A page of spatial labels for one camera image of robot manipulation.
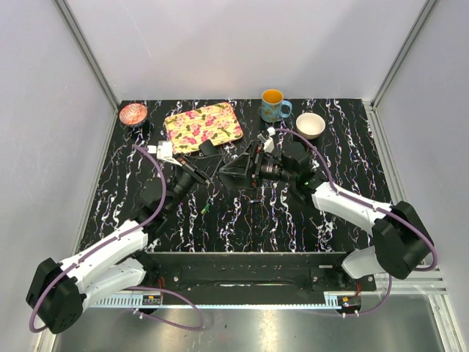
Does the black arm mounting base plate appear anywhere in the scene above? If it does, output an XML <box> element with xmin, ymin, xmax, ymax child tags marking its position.
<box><xmin>140</xmin><ymin>252</ymin><xmax>377</xmax><ymax>294</ymax></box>

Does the black remote control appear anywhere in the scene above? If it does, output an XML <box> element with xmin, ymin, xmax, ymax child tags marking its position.
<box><xmin>216</xmin><ymin>160</ymin><xmax>232</xmax><ymax>191</ymax></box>

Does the slotted aluminium cable duct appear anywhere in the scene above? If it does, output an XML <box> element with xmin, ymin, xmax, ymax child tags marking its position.
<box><xmin>92</xmin><ymin>286</ymin><xmax>354</xmax><ymax>310</ymax></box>

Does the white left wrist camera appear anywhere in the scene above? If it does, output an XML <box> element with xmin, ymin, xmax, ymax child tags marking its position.
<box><xmin>147</xmin><ymin>141</ymin><xmax>180</xmax><ymax>165</ymax></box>

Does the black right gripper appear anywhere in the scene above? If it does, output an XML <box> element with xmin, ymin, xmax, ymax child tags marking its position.
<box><xmin>221</xmin><ymin>140</ymin><xmax>295</xmax><ymax>192</ymax></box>

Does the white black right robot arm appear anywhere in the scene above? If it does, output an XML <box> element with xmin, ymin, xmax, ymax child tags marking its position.
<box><xmin>218</xmin><ymin>142</ymin><xmax>434</xmax><ymax>290</ymax></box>

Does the green yellow AAA battery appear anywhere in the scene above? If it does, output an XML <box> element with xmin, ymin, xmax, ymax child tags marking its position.
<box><xmin>201</xmin><ymin>204</ymin><xmax>210</xmax><ymax>215</ymax></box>

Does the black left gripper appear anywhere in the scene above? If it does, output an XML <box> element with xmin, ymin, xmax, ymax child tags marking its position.
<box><xmin>166</xmin><ymin>154</ymin><xmax>224</xmax><ymax>215</ymax></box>

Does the cream white bowl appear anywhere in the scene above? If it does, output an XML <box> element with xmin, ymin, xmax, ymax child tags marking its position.
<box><xmin>295</xmin><ymin>112</ymin><xmax>325</xmax><ymax>140</ymax></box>

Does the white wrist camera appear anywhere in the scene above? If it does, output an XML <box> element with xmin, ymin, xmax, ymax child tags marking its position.
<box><xmin>147</xmin><ymin>141</ymin><xmax>180</xmax><ymax>165</ymax></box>
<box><xmin>257</xmin><ymin>127</ymin><xmax>276</xmax><ymax>153</ymax></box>

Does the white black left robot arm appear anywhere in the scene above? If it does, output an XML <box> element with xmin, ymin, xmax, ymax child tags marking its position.
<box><xmin>26</xmin><ymin>140</ymin><xmax>221</xmax><ymax>334</ymax></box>

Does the floral rectangular tray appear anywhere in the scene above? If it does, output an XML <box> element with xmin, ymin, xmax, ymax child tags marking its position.
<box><xmin>164</xmin><ymin>102</ymin><xmax>243</xmax><ymax>153</ymax></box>

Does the blue mug yellow inside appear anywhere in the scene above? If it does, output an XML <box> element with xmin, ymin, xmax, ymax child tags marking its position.
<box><xmin>261</xmin><ymin>89</ymin><xmax>292</xmax><ymax>123</ymax></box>

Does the red patterned bowl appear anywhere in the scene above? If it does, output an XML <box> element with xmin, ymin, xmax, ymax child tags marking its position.
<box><xmin>119</xmin><ymin>103</ymin><xmax>148</xmax><ymax>127</ymax></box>

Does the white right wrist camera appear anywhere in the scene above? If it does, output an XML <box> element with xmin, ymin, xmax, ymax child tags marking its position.
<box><xmin>257</xmin><ymin>127</ymin><xmax>276</xmax><ymax>153</ymax></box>

